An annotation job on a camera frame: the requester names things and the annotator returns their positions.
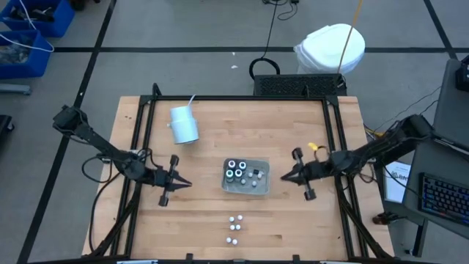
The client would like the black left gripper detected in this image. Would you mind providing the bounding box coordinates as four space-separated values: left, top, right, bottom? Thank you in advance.
152 154 193 207

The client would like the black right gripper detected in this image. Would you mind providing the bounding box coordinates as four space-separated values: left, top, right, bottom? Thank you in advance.
281 147 330 202

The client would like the grey plastic bin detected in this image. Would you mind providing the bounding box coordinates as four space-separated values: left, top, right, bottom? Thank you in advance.
221 157 271 195

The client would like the black perforated computer case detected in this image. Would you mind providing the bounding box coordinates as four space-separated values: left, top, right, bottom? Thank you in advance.
253 73 348 98

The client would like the white printed paper sheet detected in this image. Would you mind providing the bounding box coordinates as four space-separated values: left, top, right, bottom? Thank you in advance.
383 160 413 204

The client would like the black desk foot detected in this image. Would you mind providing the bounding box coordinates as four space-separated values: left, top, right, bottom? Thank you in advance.
372 211 407 225

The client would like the white bagged trash bin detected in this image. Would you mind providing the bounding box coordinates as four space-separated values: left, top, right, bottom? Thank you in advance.
292 23 366 76

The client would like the grey side desk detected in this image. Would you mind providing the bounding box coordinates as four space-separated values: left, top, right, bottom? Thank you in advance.
431 57 469 152
402 136 469 241

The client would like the black backlit keyboard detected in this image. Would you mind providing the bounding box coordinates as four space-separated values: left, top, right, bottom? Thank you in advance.
418 172 469 225

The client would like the blue storage bin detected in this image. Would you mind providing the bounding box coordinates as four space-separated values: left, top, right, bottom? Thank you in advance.
0 0 76 38
0 29 53 80

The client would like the grey metal bar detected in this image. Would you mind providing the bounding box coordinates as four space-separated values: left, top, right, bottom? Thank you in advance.
0 84 32 95

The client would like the black desktop device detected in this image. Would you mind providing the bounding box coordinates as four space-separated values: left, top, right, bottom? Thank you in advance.
455 54 469 92

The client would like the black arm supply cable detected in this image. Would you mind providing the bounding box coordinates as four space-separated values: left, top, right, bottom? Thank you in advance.
87 172 124 254

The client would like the black aluminium table frame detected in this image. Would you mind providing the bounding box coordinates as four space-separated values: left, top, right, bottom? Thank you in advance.
87 82 396 264

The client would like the black looped floor cable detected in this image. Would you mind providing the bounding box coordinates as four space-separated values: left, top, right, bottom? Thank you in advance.
248 0 281 81

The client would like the yellow hanging cable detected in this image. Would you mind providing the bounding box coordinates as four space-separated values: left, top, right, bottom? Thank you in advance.
336 0 364 74

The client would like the white loose cable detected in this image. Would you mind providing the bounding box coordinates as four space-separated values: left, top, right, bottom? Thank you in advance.
0 0 55 53

